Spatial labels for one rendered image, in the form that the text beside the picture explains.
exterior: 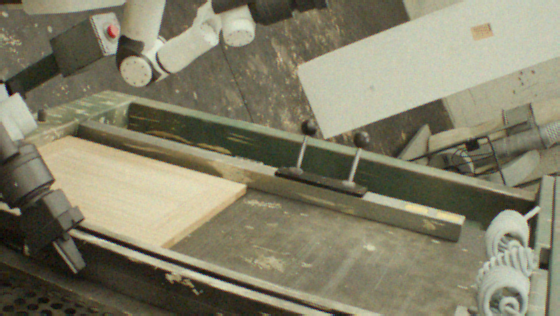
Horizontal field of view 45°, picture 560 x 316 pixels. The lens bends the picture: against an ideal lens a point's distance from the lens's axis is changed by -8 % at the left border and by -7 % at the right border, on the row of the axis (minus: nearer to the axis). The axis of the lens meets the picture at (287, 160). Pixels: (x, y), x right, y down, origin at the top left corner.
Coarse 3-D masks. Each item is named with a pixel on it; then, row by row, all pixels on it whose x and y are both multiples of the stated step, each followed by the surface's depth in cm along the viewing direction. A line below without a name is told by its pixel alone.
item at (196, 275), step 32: (0, 224) 115; (96, 224) 115; (32, 256) 114; (96, 256) 109; (128, 256) 106; (160, 256) 109; (512, 256) 85; (544, 256) 84; (128, 288) 108; (160, 288) 106; (192, 288) 103; (224, 288) 101; (256, 288) 104; (288, 288) 104
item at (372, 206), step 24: (120, 144) 170; (144, 144) 167; (168, 144) 167; (192, 168) 164; (216, 168) 162; (240, 168) 159; (264, 168) 161; (288, 192) 157; (312, 192) 155; (336, 192) 153; (360, 216) 152; (384, 216) 150; (408, 216) 148; (432, 216) 146; (456, 240) 145
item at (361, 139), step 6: (360, 132) 155; (366, 132) 155; (354, 138) 155; (360, 138) 154; (366, 138) 154; (354, 144) 155; (360, 144) 154; (366, 144) 154; (360, 150) 155; (354, 156) 155; (354, 162) 154; (354, 168) 154; (348, 180) 154; (342, 186) 153; (348, 186) 153; (354, 186) 154
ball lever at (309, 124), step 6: (306, 120) 158; (312, 120) 158; (300, 126) 159; (306, 126) 158; (312, 126) 158; (306, 132) 158; (312, 132) 158; (306, 138) 158; (300, 150) 158; (300, 156) 158; (300, 162) 158; (294, 168) 157
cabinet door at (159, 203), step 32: (64, 160) 155; (96, 160) 158; (128, 160) 160; (96, 192) 141; (128, 192) 143; (160, 192) 146; (192, 192) 148; (224, 192) 150; (128, 224) 129; (160, 224) 131; (192, 224) 133
